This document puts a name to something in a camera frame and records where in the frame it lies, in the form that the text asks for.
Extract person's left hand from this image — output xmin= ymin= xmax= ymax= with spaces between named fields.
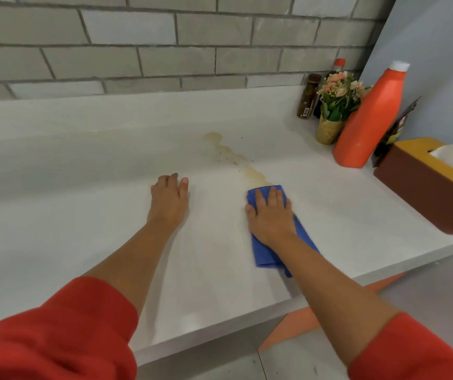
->
xmin=147 ymin=173 xmax=190 ymax=232

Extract person's left forearm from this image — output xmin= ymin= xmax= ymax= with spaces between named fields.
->
xmin=83 ymin=221 xmax=176 ymax=315

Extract artificial flowers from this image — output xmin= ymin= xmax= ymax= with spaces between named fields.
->
xmin=316 ymin=71 xmax=371 ymax=146

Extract blue cloth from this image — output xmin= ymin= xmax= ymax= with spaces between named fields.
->
xmin=246 ymin=185 xmax=320 ymax=279

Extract large red plastic bottle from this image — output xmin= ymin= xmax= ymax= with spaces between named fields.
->
xmin=332 ymin=60 xmax=411 ymax=169

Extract red sleeve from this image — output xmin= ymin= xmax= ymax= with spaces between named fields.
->
xmin=348 ymin=312 xmax=453 ymax=380
xmin=0 ymin=275 xmax=139 ymax=380

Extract person's right hand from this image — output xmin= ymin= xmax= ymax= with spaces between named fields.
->
xmin=245 ymin=186 xmax=298 ymax=250

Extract cola bottle with red cap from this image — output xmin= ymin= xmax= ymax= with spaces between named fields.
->
xmin=313 ymin=58 xmax=347 ymax=119

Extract brown spice jar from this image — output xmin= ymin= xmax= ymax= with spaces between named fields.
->
xmin=297 ymin=73 xmax=322 ymax=120

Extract brown tissue box yellow lid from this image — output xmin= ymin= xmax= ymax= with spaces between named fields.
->
xmin=373 ymin=137 xmax=453 ymax=235

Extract white countertop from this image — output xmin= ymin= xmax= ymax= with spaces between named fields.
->
xmin=0 ymin=84 xmax=453 ymax=367

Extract person's right forearm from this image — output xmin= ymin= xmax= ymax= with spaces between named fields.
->
xmin=275 ymin=233 xmax=401 ymax=367

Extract dark and yellow snack packet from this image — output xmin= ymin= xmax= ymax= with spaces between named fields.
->
xmin=373 ymin=96 xmax=422 ymax=168

